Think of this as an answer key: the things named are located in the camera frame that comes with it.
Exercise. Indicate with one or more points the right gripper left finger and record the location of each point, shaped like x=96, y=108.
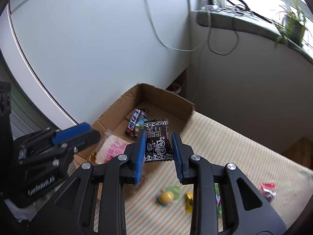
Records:
x=71, y=210

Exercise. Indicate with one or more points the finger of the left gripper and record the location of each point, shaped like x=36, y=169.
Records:
x=61, y=136
x=73, y=143

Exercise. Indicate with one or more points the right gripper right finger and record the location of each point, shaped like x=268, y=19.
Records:
x=244, y=209

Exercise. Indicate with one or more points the packaged toast bread slice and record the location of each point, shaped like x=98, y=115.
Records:
x=108, y=147

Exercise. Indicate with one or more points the black patterned snack packet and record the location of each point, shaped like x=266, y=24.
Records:
x=158, y=147

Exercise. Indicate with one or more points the round jelly cup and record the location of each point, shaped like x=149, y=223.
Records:
x=139, y=126

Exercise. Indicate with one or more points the large Snickers bar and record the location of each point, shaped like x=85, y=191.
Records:
x=137, y=115

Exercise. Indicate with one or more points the yellow candy wrapper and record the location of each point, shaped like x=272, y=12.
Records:
x=189, y=202

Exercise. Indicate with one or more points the striped table cloth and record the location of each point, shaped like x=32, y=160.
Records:
x=219, y=145

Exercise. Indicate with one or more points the red wrapped candy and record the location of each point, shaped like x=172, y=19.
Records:
x=268, y=190

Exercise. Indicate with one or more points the white cabinet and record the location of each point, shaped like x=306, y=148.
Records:
x=74, y=58

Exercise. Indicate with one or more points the white power strip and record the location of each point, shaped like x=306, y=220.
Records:
x=209, y=5

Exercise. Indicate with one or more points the potted green plant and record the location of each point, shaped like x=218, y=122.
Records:
x=293, y=26

